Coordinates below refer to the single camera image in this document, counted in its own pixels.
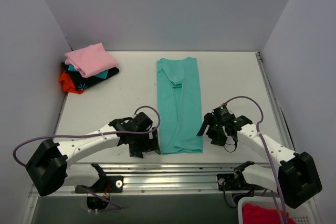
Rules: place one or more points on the white plastic laundry basket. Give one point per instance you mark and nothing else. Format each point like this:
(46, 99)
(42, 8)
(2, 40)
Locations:
(302, 214)

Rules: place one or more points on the black folded patterned t shirt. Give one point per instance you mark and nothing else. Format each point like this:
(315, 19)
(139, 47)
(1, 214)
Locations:
(82, 83)

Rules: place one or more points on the teal t shirt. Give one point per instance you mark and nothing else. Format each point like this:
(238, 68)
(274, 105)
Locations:
(179, 106)

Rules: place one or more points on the orange folded t shirt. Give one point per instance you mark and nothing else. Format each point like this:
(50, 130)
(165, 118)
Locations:
(67, 84)

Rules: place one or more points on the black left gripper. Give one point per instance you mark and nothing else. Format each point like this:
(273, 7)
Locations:
(143, 142)

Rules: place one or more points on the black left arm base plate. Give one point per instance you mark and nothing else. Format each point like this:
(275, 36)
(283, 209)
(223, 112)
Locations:
(107, 184)

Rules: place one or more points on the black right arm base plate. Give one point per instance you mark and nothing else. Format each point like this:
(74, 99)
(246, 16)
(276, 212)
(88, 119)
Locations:
(230, 182)

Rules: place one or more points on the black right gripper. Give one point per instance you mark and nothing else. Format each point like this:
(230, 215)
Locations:
(214, 131)

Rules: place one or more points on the magenta t shirt in basket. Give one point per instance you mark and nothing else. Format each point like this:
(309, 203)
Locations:
(258, 215)

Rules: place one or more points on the aluminium table frame rails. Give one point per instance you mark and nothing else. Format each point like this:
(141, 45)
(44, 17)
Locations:
(232, 79)

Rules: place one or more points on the pink folded t shirt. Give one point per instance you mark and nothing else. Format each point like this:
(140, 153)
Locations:
(91, 60)

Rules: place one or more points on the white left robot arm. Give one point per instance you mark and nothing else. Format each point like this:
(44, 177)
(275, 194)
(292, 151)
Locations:
(55, 164)

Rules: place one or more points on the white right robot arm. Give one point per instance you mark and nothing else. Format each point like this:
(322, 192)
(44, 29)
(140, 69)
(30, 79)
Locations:
(292, 175)

